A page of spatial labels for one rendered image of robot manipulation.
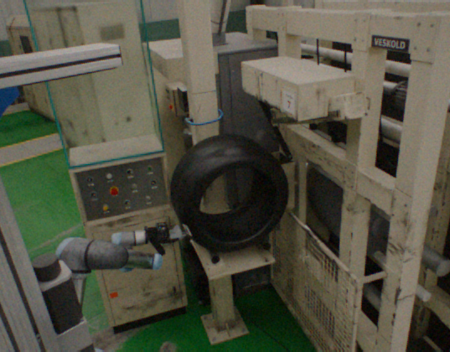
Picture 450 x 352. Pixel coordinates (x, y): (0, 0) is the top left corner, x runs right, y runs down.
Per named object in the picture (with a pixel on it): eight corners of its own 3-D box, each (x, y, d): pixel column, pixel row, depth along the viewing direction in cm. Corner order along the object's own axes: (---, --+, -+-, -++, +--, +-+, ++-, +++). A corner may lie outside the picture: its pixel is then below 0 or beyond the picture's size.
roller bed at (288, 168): (259, 198, 254) (257, 155, 241) (280, 194, 258) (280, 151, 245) (271, 213, 237) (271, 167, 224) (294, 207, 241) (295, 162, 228)
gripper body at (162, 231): (170, 229, 193) (145, 231, 190) (170, 244, 197) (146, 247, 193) (167, 221, 200) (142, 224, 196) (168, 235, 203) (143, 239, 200)
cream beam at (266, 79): (240, 91, 207) (239, 62, 200) (285, 84, 213) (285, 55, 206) (296, 122, 154) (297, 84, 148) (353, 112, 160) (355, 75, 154)
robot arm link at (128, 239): (111, 247, 195) (111, 230, 193) (135, 244, 199) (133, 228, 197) (112, 253, 188) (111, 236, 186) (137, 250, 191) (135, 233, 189)
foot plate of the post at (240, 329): (200, 317, 288) (199, 313, 286) (235, 307, 295) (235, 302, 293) (211, 345, 265) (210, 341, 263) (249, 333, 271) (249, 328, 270)
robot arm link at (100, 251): (116, 240, 149) (165, 251, 195) (90, 238, 152) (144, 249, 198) (111, 271, 146) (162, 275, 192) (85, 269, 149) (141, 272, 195)
